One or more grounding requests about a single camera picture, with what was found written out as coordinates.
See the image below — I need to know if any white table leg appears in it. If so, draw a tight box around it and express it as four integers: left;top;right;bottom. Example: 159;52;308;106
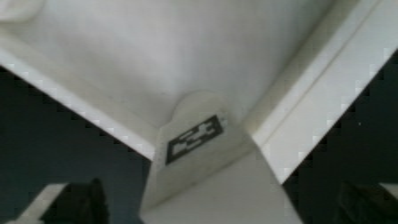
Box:
138;91;303;224

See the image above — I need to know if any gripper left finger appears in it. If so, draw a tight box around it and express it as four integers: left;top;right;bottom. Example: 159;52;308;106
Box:
10;178;111;224

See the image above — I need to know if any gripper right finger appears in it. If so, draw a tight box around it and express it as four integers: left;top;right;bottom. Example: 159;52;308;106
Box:
333;182;398;224

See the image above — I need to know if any white square table top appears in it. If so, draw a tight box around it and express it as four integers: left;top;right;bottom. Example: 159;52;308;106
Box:
0;0;398;177

